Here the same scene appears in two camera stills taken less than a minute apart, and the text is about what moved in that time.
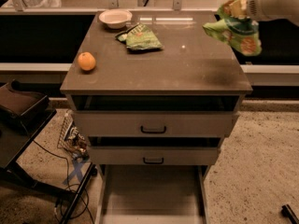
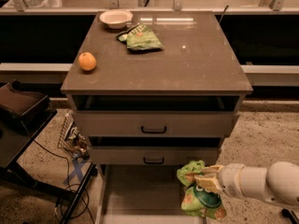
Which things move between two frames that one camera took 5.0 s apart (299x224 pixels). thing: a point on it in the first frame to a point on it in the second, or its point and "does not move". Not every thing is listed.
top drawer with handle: [158, 123] does not move
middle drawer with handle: [153, 155] does not move
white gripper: [261, 4] to [230, 181]
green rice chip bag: [234, 26] to [198, 200]
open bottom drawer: [152, 193] does not move
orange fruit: [86, 61] does not move
